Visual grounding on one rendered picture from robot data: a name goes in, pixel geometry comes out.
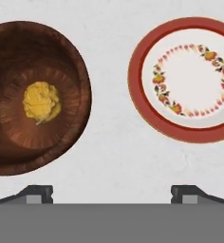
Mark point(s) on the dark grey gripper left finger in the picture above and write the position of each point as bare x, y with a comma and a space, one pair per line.
38, 192

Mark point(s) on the red-rimmed floral white plate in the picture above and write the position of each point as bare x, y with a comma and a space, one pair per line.
190, 85

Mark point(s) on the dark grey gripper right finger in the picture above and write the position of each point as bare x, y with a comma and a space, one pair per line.
186, 191

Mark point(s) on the yellow squash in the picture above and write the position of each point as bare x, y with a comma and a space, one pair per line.
41, 101

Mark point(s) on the brown wooden plate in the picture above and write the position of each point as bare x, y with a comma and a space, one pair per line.
28, 63

